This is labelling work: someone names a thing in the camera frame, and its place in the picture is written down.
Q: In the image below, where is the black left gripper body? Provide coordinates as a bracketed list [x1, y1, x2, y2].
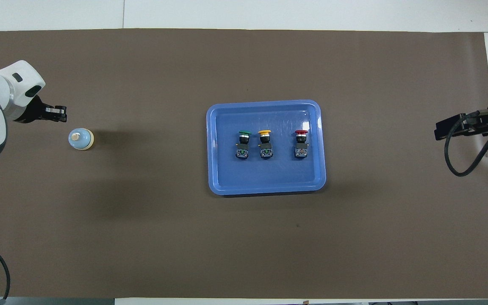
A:
[13, 95, 58, 124]

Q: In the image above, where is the light blue desk bell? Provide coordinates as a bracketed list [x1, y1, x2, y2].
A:
[68, 127, 94, 151]

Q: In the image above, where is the red push button switch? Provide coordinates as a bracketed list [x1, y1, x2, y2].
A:
[294, 130, 309, 159]

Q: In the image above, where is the green push button switch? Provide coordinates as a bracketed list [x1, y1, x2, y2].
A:
[236, 130, 252, 160]

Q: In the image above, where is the yellow push button switch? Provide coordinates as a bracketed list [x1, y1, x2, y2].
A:
[258, 130, 273, 160]

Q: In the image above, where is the blue plastic tray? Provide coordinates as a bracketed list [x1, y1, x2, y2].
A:
[206, 100, 327, 196]

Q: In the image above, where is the brown table mat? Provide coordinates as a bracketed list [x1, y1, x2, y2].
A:
[0, 28, 488, 299]

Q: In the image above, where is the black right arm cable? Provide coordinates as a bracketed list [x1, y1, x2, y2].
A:
[444, 110, 488, 177]

